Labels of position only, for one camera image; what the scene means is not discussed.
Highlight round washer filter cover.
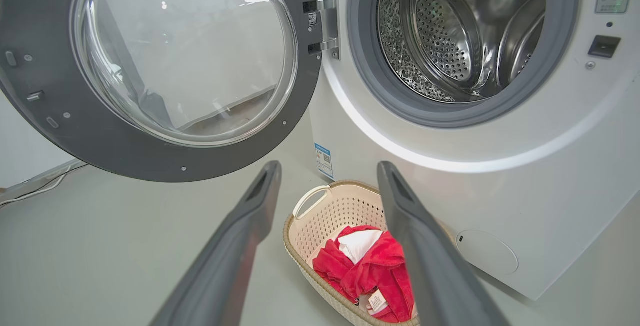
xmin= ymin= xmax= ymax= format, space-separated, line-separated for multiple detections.
xmin=456 ymin=230 xmax=520 ymax=275

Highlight white floor cable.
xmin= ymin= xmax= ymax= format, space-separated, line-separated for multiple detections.
xmin=0 ymin=165 xmax=72 ymax=208

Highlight cream perforated laundry basket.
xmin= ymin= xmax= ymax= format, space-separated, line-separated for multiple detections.
xmin=283 ymin=180 xmax=457 ymax=326

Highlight red and white garment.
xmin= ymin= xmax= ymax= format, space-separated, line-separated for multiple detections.
xmin=312 ymin=225 xmax=417 ymax=324

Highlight blue energy label sticker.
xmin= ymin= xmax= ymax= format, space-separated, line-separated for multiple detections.
xmin=314 ymin=142 xmax=335 ymax=181

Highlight metal washer door hinge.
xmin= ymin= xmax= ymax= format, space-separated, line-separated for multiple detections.
xmin=303 ymin=0 xmax=342 ymax=61

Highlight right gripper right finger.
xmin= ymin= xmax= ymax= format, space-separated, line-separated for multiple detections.
xmin=376 ymin=160 xmax=511 ymax=326

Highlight white front-load washing machine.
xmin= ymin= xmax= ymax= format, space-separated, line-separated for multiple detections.
xmin=306 ymin=0 xmax=640 ymax=301

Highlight round black glass washer door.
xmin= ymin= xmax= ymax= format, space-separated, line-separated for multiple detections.
xmin=0 ymin=0 xmax=324 ymax=183

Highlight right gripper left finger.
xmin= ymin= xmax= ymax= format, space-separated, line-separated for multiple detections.
xmin=150 ymin=160 xmax=284 ymax=326

